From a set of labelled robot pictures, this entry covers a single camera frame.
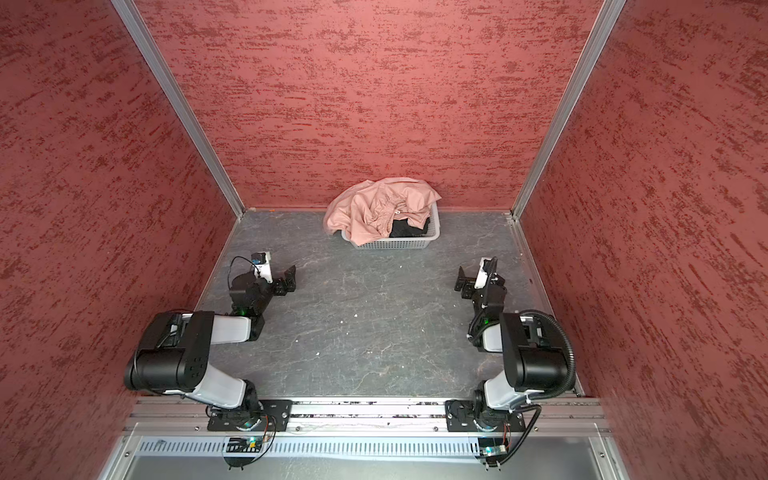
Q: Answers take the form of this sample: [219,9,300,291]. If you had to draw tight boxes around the white plastic basket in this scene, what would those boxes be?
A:
[341,203,441,250]

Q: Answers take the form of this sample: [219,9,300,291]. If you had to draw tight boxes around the pink shorts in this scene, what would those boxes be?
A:
[323,177,441,246]

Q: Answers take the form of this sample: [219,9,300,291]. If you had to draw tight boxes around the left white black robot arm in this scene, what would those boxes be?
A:
[124,260,297,429]

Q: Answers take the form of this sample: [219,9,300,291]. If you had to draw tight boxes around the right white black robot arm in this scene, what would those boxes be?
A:
[447,257,576,431]

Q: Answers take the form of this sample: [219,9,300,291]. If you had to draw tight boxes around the black shorts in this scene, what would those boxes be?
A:
[389,217,431,238]

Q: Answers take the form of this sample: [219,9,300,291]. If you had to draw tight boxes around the right green circuit board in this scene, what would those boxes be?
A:
[477,437,508,461]

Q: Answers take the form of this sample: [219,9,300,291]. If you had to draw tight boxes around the green circuit board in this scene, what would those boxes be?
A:
[224,437,263,456]
[477,437,508,461]

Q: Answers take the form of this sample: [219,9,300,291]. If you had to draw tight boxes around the left green circuit board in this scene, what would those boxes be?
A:
[224,437,263,456]

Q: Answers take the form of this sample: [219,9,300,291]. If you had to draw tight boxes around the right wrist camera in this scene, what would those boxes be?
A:
[474,257,499,290]

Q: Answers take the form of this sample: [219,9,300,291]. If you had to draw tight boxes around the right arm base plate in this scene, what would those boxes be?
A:
[444,399,526,433]

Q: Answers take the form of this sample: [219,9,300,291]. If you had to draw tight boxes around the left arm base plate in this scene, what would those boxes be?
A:
[206,399,293,433]

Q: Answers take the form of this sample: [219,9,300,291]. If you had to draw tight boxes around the aluminium mounting rail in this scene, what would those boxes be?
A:
[122,395,613,437]

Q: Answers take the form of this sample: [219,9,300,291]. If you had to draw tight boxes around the white slotted cable duct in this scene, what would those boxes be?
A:
[134,436,480,462]

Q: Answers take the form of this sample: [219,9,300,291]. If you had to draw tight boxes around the left corner aluminium post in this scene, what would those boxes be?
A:
[111,0,246,219]

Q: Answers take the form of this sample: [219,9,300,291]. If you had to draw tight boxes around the corner aluminium post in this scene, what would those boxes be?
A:
[111,0,246,219]
[511,0,626,221]

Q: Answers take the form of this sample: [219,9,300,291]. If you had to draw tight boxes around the right corner aluminium post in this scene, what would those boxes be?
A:
[511,0,626,221]

